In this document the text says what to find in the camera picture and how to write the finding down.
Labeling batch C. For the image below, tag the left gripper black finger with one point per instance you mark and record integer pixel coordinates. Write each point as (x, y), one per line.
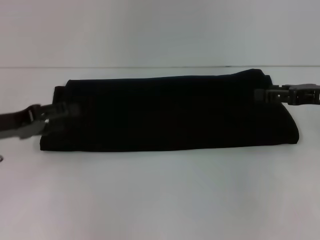
(67, 108)

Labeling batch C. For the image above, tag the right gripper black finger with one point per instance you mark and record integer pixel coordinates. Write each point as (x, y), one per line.
(278, 87)
(265, 95)

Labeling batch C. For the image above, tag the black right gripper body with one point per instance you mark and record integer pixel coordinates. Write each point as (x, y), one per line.
(302, 95)

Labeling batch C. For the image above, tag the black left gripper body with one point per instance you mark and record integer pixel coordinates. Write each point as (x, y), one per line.
(15, 122)

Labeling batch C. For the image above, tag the black shirt with FREE print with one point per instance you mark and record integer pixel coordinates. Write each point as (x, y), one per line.
(162, 112)

